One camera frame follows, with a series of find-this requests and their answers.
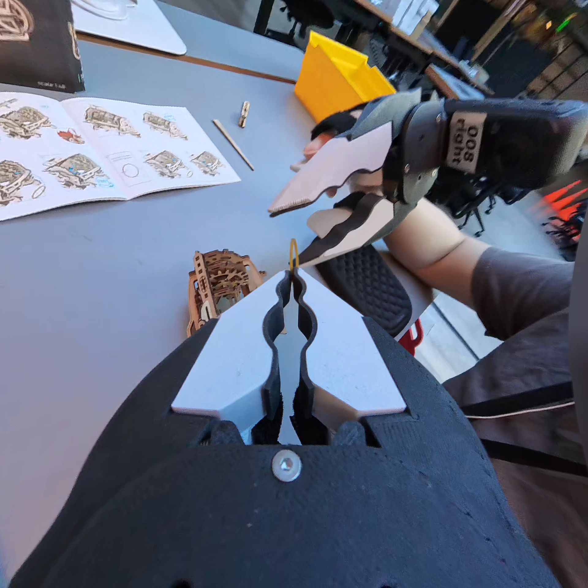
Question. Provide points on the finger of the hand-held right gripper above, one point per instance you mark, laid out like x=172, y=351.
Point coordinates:
x=363, y=234
x=340, y=160

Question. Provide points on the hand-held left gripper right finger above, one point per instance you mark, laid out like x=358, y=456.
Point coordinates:
x=349, y=367

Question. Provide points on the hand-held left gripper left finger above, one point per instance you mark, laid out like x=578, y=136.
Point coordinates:
x=225, y=367

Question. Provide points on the yellow rubber band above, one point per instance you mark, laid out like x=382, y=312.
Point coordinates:
x=294, y=240

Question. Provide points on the wooden mechanical model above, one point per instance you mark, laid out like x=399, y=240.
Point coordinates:
x=220, y=285

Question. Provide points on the person's right forearm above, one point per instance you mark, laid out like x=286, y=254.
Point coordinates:
x=436, y=252

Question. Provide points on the person's right hand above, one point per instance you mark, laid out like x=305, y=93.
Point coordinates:
x=317, y=147

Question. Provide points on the orange object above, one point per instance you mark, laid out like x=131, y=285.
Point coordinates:
x=562, y=197

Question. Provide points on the red object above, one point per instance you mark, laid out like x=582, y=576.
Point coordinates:
x=413, y=337

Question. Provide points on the yellow plastic bin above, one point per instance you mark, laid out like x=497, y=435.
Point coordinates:
x=330, y=78

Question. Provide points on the small wooden part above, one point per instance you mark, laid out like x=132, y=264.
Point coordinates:
x=244, y=115

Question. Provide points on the thin wooden stick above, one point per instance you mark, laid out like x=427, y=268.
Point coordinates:
x=232, y=143

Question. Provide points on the background wooden desk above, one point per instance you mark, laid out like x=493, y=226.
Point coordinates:
x=413, y=43

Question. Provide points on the black office chair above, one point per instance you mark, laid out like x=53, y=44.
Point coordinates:
x=307, y=11

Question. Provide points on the instruction booklet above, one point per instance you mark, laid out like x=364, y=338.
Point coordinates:
x=115, y=183

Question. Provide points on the person's clothing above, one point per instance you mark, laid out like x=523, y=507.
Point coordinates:
x=528, y=505

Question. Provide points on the white flat board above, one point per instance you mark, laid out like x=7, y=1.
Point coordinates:
x=138, y=32

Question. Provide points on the clear plastic container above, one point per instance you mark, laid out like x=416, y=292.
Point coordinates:
x=105, y=8

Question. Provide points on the black printed box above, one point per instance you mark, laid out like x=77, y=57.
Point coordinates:
x=41, y=59

